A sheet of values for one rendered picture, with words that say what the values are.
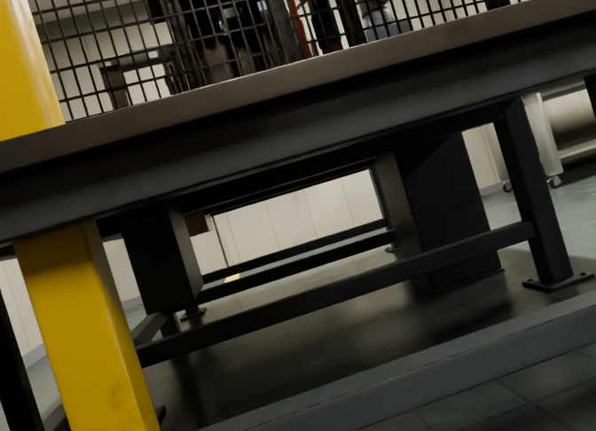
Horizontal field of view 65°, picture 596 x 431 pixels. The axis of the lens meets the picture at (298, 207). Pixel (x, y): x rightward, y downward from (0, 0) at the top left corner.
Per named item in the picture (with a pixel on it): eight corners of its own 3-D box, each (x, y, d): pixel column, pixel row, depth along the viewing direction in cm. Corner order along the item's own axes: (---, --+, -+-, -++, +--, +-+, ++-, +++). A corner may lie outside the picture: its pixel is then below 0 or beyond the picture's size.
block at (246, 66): (259, 137, 117) (224, 22, 117) (303, 125, 120) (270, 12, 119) (261, 135, 114) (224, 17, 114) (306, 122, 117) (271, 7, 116)
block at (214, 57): (222, 148, 117) (179, 11, 116) (252, 140, 118) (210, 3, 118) (222, 143, 109) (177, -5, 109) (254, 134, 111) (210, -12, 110)
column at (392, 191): (468, 262, 220) (428, 129, 218) (505, 270, 189) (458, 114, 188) (408, 283, 216) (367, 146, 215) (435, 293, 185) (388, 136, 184)
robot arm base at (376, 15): (391, 36, 209) (385, 15, 209) (403, 23, 194) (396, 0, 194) (360, 45, 207) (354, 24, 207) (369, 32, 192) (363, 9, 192)
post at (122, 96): (135, 178, 123) (102, 74, 122) (153, 173, 124) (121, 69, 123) (131, 176, 118) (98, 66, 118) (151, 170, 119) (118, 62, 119)
